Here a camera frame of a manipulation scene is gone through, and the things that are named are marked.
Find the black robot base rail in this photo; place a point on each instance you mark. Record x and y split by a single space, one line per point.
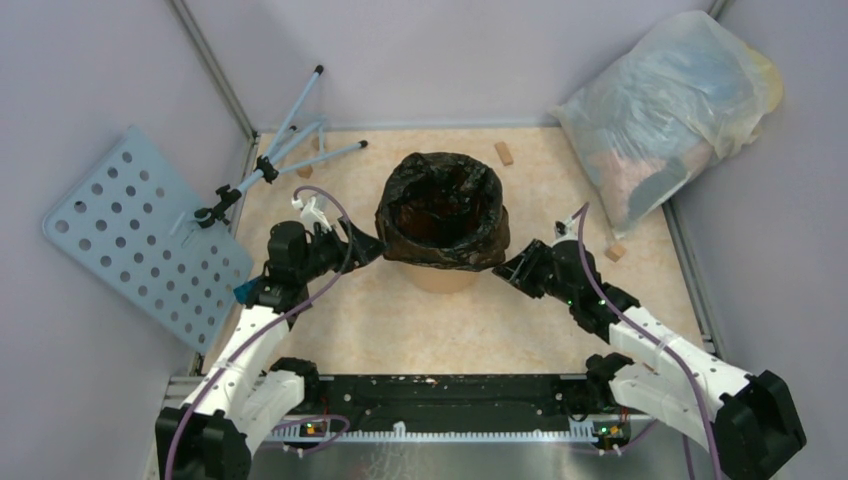
470 403

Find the large translucent trash bag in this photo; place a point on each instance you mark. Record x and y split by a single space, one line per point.
688 95

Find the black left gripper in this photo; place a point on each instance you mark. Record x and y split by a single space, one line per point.
365 249

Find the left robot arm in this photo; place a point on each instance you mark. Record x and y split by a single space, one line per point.
217 429

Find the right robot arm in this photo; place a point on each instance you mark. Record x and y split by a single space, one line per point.
747 422

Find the wooden cube block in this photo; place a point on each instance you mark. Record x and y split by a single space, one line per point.
615 252

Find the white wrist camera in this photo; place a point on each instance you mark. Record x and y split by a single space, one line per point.
312 214
566 231

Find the flat wooden block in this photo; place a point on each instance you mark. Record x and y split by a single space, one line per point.
504 153

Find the small wooden block by tripod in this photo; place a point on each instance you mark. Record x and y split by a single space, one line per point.
305 172

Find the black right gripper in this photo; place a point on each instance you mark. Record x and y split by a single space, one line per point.
520 268

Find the orange plastic trash bin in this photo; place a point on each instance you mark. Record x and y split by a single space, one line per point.
439 281

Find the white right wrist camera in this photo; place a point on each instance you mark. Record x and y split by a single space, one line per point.
566 231

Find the black trash bag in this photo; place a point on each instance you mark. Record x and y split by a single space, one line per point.
443 210

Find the white cable comb strip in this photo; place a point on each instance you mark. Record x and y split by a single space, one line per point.
579 432

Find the light blue perforated board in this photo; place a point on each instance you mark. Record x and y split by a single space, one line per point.
131 223

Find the light blue tripod stand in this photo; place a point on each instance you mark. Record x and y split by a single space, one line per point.
267 167

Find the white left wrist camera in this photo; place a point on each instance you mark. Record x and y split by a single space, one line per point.
312 214

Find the blue clamp block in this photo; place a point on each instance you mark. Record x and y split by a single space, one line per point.
242 293

